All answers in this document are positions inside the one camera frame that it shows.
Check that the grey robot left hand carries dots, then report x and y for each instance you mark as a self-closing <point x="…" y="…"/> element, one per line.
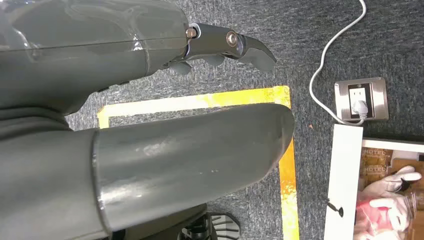
<point x="159" y="159"/>

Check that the brown hotel card box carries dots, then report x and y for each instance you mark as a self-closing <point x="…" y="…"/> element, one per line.
<point x="373" y="164"/>

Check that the yellow floor marking tape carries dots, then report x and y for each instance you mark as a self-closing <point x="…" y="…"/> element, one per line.
<point x="287" y="185"/>

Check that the ribbed grey left arm sleeve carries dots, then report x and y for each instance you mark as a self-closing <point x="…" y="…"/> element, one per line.
<point x="30" y="122"/>

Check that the black hook on desk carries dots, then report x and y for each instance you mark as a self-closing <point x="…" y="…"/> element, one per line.
<point x="335" y="208"/>

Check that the white power plug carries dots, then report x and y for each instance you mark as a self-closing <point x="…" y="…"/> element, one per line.
<point x="360" y="107"/>

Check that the pink red object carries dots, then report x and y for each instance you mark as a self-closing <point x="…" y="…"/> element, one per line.
<point x="364" y="215"/>

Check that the silver floor power socket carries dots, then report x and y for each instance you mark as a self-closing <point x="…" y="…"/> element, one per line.
<point x="381" y="99"/>

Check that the white glove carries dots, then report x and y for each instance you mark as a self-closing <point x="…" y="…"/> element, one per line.
<point x="392" y="185"/>

